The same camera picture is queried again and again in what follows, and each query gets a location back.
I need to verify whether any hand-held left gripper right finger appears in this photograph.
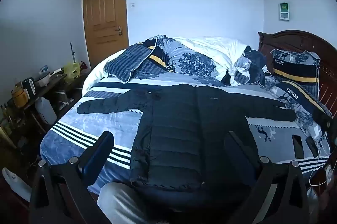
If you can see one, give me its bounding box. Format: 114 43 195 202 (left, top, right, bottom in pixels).
223 131 314 224

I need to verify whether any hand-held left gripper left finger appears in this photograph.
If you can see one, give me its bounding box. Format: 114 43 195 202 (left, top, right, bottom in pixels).
29 131 115 224

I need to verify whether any black puffer jacket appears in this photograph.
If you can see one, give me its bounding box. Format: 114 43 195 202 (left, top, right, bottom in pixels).
77 83 297 193

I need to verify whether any blue striped patterned bedsheet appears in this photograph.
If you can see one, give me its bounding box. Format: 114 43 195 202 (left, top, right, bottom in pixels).
39 72 332 195

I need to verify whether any person's grey trouser leg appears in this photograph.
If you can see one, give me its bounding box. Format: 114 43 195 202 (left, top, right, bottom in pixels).
97 182 169 224

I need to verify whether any black smartphone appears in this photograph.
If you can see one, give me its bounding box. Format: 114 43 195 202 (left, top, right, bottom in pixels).
305 137 320 158
292 135 305 159

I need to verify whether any clear plastic jug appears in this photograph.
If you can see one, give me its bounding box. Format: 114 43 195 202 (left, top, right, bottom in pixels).
35 97 58 125

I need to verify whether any white mattress cover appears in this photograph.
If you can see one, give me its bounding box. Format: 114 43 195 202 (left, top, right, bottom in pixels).
82 49 127 97

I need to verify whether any navy pillow with yellow stripe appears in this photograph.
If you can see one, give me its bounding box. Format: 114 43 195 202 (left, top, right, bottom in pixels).
271 81 333 140
270 49 321 93

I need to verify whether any dark wooden side table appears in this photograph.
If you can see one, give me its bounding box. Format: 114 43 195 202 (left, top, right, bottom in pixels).
0 74 87 151

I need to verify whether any white plastic object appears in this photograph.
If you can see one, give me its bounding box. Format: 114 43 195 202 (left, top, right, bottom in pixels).
2 167 32 202

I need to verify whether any yellow plastic bag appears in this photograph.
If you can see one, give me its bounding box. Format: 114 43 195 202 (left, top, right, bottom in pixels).
63 62 81 82

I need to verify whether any white cooking pot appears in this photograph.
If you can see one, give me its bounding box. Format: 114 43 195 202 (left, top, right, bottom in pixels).
34 71 52 87

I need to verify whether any black and white kettle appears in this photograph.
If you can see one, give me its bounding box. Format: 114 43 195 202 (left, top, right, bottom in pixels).
22 77 36 97

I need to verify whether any tree print duvet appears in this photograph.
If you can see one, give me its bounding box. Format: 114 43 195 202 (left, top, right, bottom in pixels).
137 35 267 88

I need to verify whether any orange food container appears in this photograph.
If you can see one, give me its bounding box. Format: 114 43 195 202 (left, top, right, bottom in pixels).
11 87 29 108

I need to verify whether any blue striped pillow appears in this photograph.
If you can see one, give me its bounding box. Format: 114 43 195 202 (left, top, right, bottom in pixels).
104 44 169 82

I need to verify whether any mop pole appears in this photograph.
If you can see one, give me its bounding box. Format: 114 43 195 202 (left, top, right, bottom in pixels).
69 42 77 64

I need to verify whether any dark wooden headboard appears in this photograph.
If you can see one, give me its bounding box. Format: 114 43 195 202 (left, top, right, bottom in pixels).
257 30 337 119

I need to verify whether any brown wooden door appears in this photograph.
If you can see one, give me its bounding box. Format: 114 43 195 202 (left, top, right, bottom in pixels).
83 0 130 69

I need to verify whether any white charging cable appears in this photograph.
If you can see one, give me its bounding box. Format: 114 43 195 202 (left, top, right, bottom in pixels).
309 135 332 187

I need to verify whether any white wall panel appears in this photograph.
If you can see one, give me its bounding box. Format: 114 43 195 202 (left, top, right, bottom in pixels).
279 2 290 21

